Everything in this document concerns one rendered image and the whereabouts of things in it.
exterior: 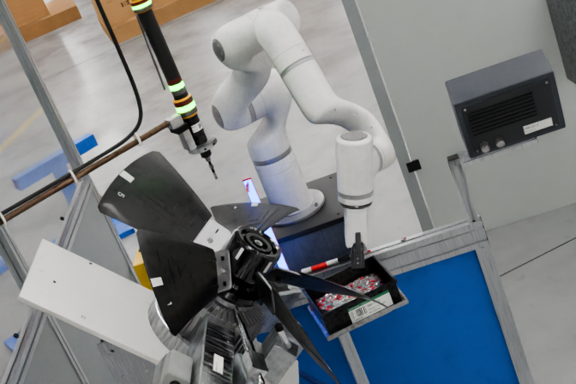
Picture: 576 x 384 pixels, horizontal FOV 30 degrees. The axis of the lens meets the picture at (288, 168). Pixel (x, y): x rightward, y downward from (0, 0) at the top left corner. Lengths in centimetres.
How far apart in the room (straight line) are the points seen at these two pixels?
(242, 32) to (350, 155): 44
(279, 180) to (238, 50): 56
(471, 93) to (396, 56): 153
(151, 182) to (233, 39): 41
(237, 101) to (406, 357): 89
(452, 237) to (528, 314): 115
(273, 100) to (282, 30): 54
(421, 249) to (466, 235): 13
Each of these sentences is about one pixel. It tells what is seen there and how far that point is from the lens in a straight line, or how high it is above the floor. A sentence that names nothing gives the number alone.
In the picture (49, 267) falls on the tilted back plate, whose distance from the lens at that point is 249.
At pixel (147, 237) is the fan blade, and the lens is 220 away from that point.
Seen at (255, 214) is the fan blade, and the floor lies 118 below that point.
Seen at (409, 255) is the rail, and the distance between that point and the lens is 296.
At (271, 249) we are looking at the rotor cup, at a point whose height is 120.
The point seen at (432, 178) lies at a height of 32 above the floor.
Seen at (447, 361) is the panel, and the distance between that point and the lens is 318.
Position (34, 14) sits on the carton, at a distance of 1157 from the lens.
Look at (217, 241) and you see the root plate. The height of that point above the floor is 124.
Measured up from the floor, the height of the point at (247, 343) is 110.
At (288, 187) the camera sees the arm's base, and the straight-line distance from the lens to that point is 306.
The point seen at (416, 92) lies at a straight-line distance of 432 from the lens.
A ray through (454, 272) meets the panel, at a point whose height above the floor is 72.
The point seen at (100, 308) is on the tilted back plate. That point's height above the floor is 123.
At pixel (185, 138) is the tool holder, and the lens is 239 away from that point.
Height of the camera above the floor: 228
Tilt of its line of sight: 23 degrees down
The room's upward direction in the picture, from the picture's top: 22 degrees counter-clockwise
